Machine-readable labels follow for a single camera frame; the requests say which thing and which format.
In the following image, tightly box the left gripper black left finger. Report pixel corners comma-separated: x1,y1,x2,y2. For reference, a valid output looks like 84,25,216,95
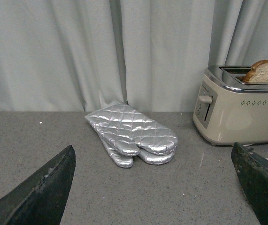
0,145,76,225

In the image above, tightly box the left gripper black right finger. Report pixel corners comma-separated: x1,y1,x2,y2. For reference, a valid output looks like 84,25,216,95
231,142,268,225

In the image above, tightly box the brown bread slice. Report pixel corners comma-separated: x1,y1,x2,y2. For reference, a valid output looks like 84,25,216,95
243,60,268,83

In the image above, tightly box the cream two-slot toaster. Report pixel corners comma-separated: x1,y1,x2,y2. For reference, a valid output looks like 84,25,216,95
193,66,268,145

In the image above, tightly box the lower silver quilted oven mitt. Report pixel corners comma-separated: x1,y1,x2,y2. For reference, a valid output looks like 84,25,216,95
100,137,176,169

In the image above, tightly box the silver quilted oven mitt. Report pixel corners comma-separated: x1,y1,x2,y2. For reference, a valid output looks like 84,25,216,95
100,137,176,169
85,102,178,156

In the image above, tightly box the upper silver quilted oven mitt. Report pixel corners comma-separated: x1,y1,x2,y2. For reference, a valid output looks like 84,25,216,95
85,102,178,156

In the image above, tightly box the grey curtain backdrop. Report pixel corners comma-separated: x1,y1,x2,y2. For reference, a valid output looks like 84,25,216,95
0,0,268,112

